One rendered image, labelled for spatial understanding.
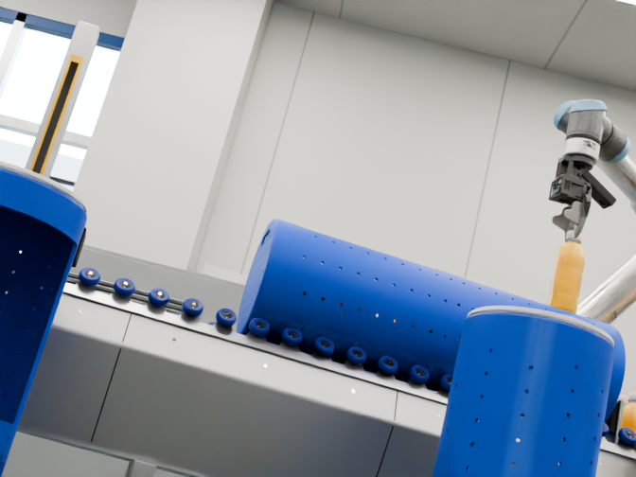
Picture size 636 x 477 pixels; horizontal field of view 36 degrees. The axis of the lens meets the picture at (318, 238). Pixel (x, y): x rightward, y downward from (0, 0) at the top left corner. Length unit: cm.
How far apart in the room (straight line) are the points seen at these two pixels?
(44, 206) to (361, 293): 75
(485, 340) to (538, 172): 382
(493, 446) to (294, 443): 53
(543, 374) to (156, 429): 81
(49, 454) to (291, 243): 190
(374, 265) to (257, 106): 338
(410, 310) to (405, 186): 323
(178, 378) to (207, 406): 9
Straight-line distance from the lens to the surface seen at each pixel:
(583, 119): 266
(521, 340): 180
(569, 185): 258
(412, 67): 570
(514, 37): 562
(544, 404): 177
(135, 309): 211
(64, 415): 211
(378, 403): 217
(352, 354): 218
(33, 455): 387
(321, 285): 216
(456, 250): 535
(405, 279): 224
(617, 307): 314
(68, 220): 183
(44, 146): 263
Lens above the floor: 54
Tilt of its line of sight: 17 degrees up
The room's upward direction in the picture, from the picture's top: 14 degrees clockwise
